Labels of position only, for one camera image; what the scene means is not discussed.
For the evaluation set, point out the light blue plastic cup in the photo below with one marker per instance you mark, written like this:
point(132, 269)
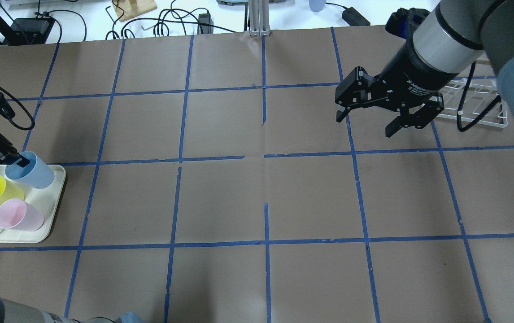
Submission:
point(36, 174)

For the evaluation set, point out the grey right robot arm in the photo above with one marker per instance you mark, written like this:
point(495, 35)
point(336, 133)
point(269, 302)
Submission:
point(448, 40)

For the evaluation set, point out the wooden board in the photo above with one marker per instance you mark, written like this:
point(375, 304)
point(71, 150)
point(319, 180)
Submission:
point(130, 9)

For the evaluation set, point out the black power adapter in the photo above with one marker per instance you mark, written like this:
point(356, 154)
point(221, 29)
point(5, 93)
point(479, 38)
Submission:
point(354, 18)

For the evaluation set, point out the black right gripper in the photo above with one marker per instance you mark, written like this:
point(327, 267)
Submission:
point(411, 74)

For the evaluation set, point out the aluminium frame post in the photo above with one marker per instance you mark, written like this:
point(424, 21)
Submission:
point(258, 18)

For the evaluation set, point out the cream plastic tray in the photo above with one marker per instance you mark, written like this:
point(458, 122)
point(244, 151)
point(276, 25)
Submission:
point(45, 200)

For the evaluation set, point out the pink plastic cup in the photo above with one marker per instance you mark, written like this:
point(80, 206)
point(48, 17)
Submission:
point(16, 214)

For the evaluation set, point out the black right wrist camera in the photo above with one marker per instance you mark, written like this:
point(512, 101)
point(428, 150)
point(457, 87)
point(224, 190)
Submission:
point(404, 22)

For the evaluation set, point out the black box device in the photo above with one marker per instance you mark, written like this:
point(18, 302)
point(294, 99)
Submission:
point(33, 30)

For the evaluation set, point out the white wire drying rack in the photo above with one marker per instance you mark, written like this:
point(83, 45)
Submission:
point(482, 91)

